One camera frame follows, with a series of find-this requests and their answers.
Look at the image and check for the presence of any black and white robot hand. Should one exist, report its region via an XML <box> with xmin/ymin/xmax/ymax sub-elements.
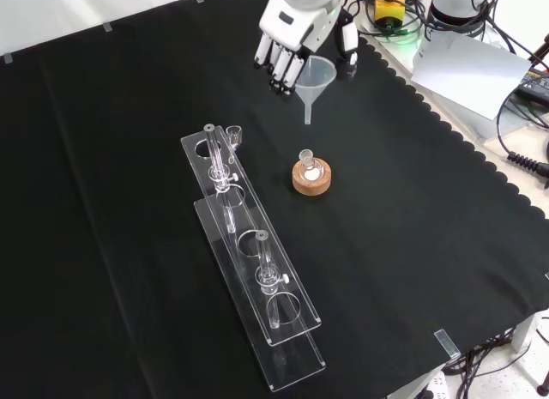
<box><xmin>252</xmin><ymin>0</ymin><xmax>360</xmax><ymax>96</ymax></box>

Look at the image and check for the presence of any clear plastic funnel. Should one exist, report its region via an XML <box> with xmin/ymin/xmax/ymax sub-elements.
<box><xmin>295</xmin><ymin>55</ymin><xmax>337</xmax><ymax>126</ymax></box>

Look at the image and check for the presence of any clear glass weighing funnel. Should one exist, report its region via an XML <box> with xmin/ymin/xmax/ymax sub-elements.
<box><xmin>225</xmin><ymin>124</ymin><xmax>244</xmax><ymax>152</ymax></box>

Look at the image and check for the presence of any clear acrylic funnel stand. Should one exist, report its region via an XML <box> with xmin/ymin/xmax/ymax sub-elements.
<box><xmin>179</xmin><ymin>123</ymin><xmax>327</xmax><ymax>394</ymax></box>

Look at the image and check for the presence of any yellow stop button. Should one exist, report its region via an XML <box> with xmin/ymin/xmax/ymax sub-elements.
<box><xmin>373</xmin><ymin>0</ymin><xmax>407</xmax><ymax>32</ymax></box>

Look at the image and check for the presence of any clear round-bottom flask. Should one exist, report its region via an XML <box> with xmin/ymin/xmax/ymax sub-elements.
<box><xmin>299</xmin><ymin>148</ymin><xmax>326</xmax><ymax>182</ymax></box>

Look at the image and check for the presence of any pale board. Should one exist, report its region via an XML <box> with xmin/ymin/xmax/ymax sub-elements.
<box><xmin>410</xmin><ymin>29</ymin><xmax>533</xmax><ymax>123</ymax></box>

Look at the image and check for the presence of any black cloth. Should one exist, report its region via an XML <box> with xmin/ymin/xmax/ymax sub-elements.
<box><xmin>0</xmin><ymin>0</ymin><xmax>549</xmax><ymax>399</ymax></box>

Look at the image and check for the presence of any black power adapter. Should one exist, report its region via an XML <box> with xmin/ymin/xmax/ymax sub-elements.
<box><xmin>516</xmin><ymin>68</ymin><xmax>549</xmax><ymax>102</ymax></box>

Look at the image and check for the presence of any white power strip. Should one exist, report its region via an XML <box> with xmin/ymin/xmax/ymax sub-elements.
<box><xmin>410</xmin><ymin>371</ymin><xmax>451</xmax><ymax>399</ymax></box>

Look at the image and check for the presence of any green cable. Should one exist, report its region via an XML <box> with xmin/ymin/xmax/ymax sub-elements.
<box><xmin>377</xmin><ymin>17</ymin><xmax>426</xmax><ymax>45</ymax></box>

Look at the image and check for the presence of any cork ring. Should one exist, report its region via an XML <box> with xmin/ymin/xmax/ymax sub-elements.
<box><xmin>292</xmin><ymin>158</ymin><xmax>335</xmax><ymax>198</ymax></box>

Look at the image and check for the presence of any black cable with ribbed plug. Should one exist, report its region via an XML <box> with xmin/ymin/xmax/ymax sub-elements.
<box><xmin>496</xmin><ymin>88</ymin><xmax>549</xmax><ymax>178</ymax></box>

